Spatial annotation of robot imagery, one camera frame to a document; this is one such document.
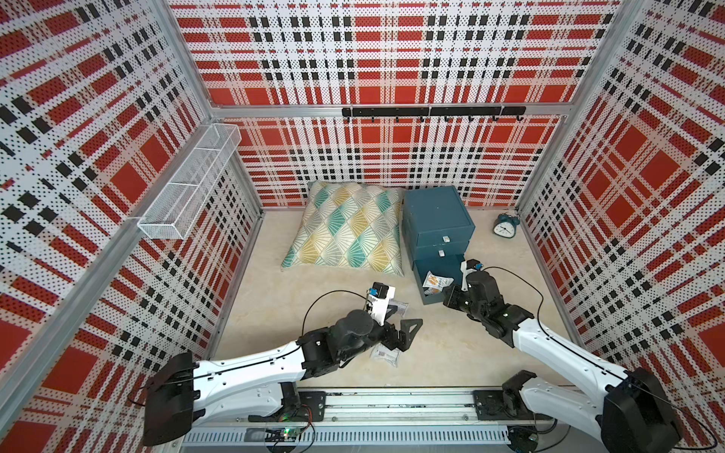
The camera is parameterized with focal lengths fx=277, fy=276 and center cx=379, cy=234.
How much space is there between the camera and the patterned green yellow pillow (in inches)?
37.3

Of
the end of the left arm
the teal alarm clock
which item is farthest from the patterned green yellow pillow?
the teal alarm clock

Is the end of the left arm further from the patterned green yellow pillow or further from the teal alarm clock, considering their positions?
the teal alarm clock
